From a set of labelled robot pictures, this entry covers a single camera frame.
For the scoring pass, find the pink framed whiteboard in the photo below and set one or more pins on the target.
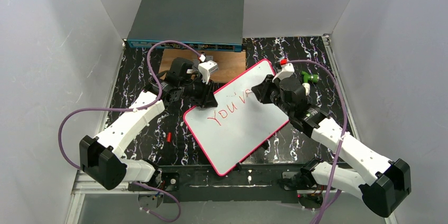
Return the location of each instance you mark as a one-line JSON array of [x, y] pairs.
[[230, 132]]

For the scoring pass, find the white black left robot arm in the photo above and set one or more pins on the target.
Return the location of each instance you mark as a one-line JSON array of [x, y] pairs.
[[101, 157]]

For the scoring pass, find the white plastic elbow fitting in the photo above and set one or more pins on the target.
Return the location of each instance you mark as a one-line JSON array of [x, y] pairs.
[[307, 87]]

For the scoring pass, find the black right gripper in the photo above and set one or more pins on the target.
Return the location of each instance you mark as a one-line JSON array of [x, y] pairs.
[[264, 90]]

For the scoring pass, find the green plastic fitting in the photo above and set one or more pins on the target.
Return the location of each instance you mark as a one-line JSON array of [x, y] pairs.
[[310, 78]]

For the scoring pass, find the red marker cap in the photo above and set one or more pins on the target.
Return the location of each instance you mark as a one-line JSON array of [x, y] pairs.
[[168, 138]]

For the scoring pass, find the grey network switch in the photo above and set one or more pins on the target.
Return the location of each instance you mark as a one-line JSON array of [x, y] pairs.
[[212, 25]]

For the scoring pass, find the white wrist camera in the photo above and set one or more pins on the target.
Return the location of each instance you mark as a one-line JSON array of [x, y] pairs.
[[286, 70], [206, 68]]

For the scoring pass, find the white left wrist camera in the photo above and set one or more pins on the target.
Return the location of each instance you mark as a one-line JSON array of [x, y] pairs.
[[206, 68]]

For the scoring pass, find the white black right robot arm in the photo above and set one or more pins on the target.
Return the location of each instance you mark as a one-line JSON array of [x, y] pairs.
[[381, 183]]

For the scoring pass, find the brown wooden board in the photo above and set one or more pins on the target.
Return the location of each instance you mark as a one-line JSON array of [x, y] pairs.
[[230, 64]]

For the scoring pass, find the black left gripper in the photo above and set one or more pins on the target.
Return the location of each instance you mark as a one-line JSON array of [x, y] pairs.
[[203, 95]]

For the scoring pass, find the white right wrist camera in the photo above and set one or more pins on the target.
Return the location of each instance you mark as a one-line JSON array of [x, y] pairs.
[[286, 70]]

